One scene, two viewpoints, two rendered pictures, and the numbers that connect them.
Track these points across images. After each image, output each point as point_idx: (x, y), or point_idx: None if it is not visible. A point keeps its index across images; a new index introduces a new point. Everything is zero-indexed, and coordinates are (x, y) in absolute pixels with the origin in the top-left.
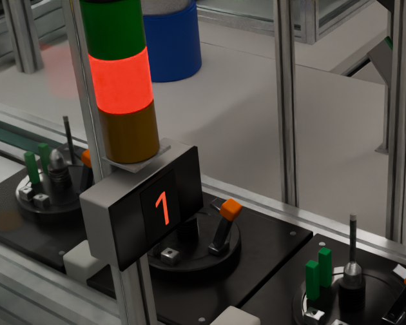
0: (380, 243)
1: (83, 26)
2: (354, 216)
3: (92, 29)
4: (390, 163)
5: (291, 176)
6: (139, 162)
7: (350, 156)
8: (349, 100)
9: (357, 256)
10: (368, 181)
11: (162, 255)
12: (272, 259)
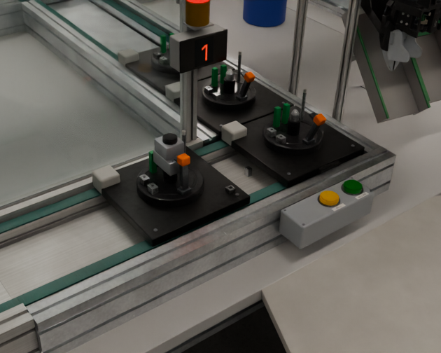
0: (325, 117)
1: None
2: (305, 91)
3: None
4: (339, 75)
5: (294, 77)
6: (197, 26)
7: None
8: None
9: (309, 118)
10: (347, 99)
11: (212, 94)
12: (267, 111)
